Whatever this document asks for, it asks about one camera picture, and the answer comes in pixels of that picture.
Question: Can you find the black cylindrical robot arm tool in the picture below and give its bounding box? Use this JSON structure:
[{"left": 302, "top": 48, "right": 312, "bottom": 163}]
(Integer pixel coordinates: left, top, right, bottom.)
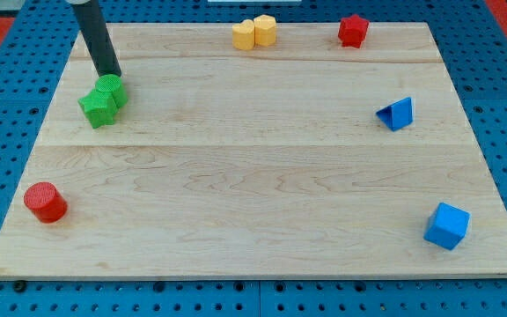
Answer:
[{"left": 67, "top": 0, "right": 121, "bottom": 77}]

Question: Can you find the wooden board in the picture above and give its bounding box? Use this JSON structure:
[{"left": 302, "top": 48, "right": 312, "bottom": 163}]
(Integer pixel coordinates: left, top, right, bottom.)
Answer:
[{"left": 0, "top": 22, "right": 507, "bottom": 281}]

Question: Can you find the yellow heart block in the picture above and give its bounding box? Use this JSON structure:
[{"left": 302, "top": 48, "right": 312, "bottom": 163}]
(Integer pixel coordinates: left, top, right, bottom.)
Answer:
[{"left": 231, "top": 19, "right": 255, "bottom": 50}]

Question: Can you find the yellow hexagon block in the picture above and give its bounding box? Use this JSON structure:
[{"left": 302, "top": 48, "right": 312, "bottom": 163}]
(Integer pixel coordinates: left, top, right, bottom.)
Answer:
[{"left": 253, "top": 15, "right": 276, "bottom": 47}]

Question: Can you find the blue triangle block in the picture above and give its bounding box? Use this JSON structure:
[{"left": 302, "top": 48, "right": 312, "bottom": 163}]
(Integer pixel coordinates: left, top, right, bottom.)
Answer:
[{"left": 376, "top": 97, "right": 414, "bottom": 132}]

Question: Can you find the green cylinder block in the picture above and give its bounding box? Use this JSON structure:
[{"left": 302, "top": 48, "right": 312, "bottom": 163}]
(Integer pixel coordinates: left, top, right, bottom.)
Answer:
[{"left": 95, "top": 74, "right": 129, "bottom": 108}]

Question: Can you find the green star block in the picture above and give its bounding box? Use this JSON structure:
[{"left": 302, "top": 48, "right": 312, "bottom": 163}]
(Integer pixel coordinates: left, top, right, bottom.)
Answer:
[{"left": 78, "top": 89, "right": 118, "bottom": 129}]

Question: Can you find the red star block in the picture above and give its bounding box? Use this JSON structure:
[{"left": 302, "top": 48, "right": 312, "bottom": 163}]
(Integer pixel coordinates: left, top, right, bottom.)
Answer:
[{"left": 338, "top": 14, "right": 370, "bottom": 48}]

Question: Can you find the blue cube block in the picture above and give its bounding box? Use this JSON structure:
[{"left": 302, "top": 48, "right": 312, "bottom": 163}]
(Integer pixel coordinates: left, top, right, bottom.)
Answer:
[{"left": 423, "top": 203, "right": 471, "bottom": 250}]

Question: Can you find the red cylinder block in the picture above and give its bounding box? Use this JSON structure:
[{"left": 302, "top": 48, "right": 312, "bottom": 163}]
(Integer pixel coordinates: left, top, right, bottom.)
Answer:
[{"left": 23, "top": 182, "right": 68, "bottom": 224}]

